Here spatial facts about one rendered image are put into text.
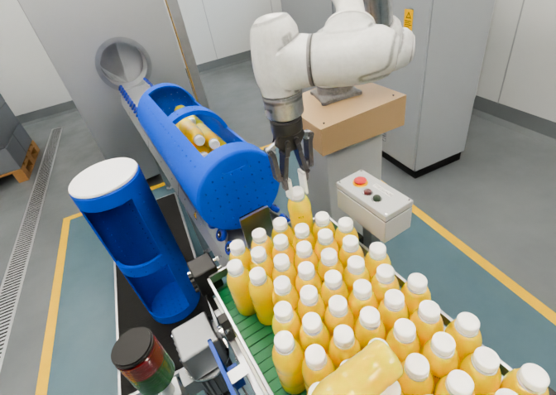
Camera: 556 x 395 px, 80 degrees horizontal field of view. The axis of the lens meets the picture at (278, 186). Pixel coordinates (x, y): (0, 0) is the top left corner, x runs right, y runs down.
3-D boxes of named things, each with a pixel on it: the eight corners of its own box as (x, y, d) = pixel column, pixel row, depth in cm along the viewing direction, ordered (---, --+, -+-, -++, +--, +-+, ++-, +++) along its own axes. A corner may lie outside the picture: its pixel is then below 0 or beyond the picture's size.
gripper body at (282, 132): (291, 104, 81) (296, 137, 87) (261, 116, 79) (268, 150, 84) (309, 113, 76) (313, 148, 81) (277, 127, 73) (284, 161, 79)
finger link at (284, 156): (291, 141, 79) (286, 142, 79) (289, 182, 85) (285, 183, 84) (283, 136, 82) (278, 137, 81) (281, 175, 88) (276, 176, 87)
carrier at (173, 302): (146, 296, 197) (156, 334, 175) (67, 176, 144) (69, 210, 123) (191, 272, 205) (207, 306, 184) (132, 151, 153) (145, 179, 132)
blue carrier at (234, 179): (200, 127, 181) (184, 74, 165) (285, 208, 117) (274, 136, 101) (149, 146, 172) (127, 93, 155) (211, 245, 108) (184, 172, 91)
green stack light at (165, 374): (169, 349, 59) (159, 334, 56) (179, 380, 54) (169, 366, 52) (133, 370, 57) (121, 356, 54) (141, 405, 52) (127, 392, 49)
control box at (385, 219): (361, 194, 109) (361, 167, 103) (410, 227, 94) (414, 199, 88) (337, 207, 106) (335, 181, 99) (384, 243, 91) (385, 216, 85)
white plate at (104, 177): (67, 174, 144) (68, 176, 144) (69, 206, 123) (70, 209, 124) (131, 150, 152) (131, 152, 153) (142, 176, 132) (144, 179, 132)
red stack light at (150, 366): (159, 334, 56) (150, 320, 54) (169, 366, 52) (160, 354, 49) (121, 356, 54) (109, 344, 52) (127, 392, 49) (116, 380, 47)
